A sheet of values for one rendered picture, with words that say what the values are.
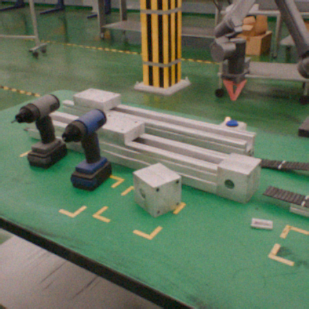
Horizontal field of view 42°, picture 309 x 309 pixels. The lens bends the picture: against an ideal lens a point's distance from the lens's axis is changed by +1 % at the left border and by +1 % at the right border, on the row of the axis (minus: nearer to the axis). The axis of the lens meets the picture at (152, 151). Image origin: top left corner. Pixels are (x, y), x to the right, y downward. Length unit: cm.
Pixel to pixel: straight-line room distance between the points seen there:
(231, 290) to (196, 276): 8
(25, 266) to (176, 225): 97
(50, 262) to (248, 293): 113
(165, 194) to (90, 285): 76
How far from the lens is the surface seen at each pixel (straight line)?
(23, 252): 196
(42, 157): 136
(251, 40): 626
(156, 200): 106
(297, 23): 170
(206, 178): 117
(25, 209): 119
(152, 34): 449
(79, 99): 164
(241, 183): 112
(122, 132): 128
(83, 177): 120
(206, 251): 98
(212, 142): 135
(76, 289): 172
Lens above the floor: 141
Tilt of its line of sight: 26 degrees down
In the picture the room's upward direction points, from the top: 2 degrees counter-clockwise
